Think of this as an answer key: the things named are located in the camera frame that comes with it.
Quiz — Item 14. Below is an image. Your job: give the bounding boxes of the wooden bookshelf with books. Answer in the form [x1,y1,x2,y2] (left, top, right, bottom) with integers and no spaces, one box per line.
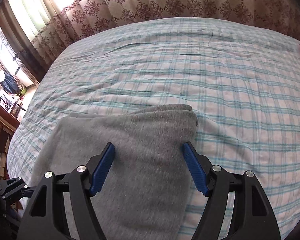
[0,106,20,180]

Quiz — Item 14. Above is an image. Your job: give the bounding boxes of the hanging dark clothes outside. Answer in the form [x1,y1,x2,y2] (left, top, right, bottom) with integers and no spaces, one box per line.
[0,70,26,96]

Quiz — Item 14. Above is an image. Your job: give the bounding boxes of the plaid bed sheet mattress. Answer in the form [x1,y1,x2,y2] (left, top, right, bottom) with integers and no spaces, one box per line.
[7,17,300,238]

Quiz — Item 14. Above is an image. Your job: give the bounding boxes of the patterned beige curtain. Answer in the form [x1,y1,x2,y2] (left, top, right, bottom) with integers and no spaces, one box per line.
[29,0,300,64]

